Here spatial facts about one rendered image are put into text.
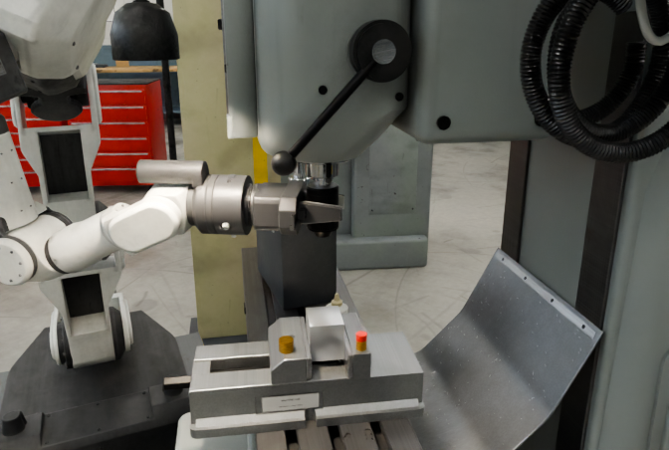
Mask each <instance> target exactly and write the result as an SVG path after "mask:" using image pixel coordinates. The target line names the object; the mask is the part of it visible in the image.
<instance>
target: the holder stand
mask: <svg viewBox="0 0 669 450"><path fill-rule="evenodd" d="M256 232H257V255H258V270H259V272H260V273H261V275H262V277H263V278H264V280H265V281H266V283H267V285H268V286H269V288H270V289H271V291H272V293H273V294H274V296H275V297H276V299H277V300H278V302H279V304H280V305H281V307H282V308H283V310H289V309H295V308H300V307H306V306H311V305H317V304H322V303H328V302H331V301H332V300H333V299H334V298H335V293H336V230H335V231H332V233H331V235H330V236H328V237H326V238H321V237H317V236H316V235H315V233H314V232H313V231H311V230H309V229H308V228H307V224H302V225H301V228H300V230H299V233H298V235H284V234H281V232H280V231H266V230H256Z"/></svg>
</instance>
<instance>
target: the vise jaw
mask: <svg viewBox="0 0 669 450"><path fill-rule="evenodd" d="M282 336H290V337H292V338H293V339H294V351H293V352H291V353H288V354H283V353H280V352H279V338H280V337H282ZM268 339H269V356H270V372H271V384H280V383H292V382H303V381H307V379H311V378H312V355H311V350H310V345H309V339H308V334H307V329H306V323H305V318H304V317H290V318H279V319H278V320H276V321H275V322H274V323H273V324H272V325H271V326H269V327H268Z"/></svg>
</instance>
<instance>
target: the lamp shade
mask: <svg viewBox="0 0 669 450"><path fill-rule="evenodd" d="M110 37H111V54H112V59H113V60H115V61H167V60H178V59H180V55H179V42H178V33H177V31H176V28H175V26H174V23H173V21H172V18H171V15H170V13H169V12H168V11H166V10H165V9H163V8H162V7H161V6H159V5H158V4H156V3H151V2H150V1H148V0H132V2H130V3H125V4H124V5H123V6H121V7H120V8H119V9H118V10H116V11H115V12H114V14H113V19H112V24H111V32H110Z"/></svg>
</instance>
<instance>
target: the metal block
mask: <svg viewBox="0 0 669 450"><path fill-rule="evenodd" d="M306 329H307V334H308V339H309V345H310V350H311V355H312V361H323V360H335V359H344V323H343V320H342V317H341V314H340V311H339V307H338V306H330V307H315V308H306Z"/></svg>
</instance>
